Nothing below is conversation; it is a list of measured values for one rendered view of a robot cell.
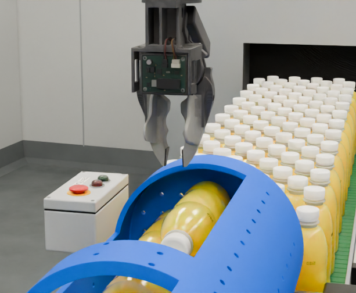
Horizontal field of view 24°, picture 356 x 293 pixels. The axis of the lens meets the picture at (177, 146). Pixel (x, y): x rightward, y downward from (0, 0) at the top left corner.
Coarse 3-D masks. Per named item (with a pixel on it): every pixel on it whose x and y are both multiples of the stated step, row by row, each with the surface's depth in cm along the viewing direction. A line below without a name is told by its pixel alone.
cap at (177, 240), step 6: (168, 234) 110; (174, 234) 109; (180, 234) 109; (168, 240) 108; (174, 240) 108; (180, 240) 108; (186, 240) 109; (174, 246) 108; (180, 246) 108; (186, 246) 108; (186, 252) 108
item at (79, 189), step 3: (72, 186) 156; (75, 186) 156; (78, 186) 156; (81, 186) 156; (84, 186) 156; (87, 186) 157; (69, 189) 155; (72, 189) 155; (75, 189) 154; (78, 189) 154; (81, 189) 155; (84, 189) 155; (87, 189) 155; (75, 192) 155; (78, 192) 155; (81, 192) 155
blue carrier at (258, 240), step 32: (192, 160) 126; (224, 160) 126; (160, 192) 132; (256, 192) 118; (128, 224) 134; (224, 224) 102; (256, 224) 109; (288, 224) 120; (96, 256) 87; (128, 256) 86; (160, 256) 87; (224, 256) 94; (256, 256) 101; (288, 256) 114; (32, 288) 88; (64, 288) 108; (96, 288) 120; (192, 288) 84; (224, 288) 88; (256, 288) 95; (288, 288) 110
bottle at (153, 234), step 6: (168, 210) 130; (162, 216) 128; (156, 222) 125; (162, 222) 124; (150, 228) 123; (156, 228) 122; (144, 234) 121; (150, 234) 119; (156, 234) 119; (138, 240) 119; (144, 240) 118; (150, 240) 117; (156, 240) 117
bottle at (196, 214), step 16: (192, 192) 122; (208, 192) 122; (224, 192) 126; (176, 208) 115; (192, 208) 114; (208, 208) 117; (224, 208) 123; (176, 224) 111; (192, 224) 112; (208, 224) 114; (192, 240) 111; (192, 256) 112
